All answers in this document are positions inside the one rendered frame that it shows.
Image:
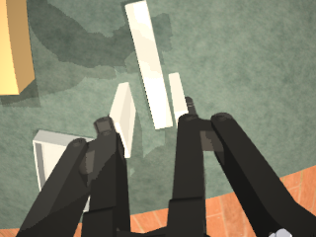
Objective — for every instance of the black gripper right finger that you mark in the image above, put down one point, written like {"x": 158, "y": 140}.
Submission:
{"x": 268, "y": 205}

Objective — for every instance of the grey shallow open tray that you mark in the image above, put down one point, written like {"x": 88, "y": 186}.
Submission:
{"x": 46, "y": 156}

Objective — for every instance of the white square stick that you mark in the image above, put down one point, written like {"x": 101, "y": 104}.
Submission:
{"x": 147, "y": 53}

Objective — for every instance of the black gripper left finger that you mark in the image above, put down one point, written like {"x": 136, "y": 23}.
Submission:
{"x": 58, "y": 208}

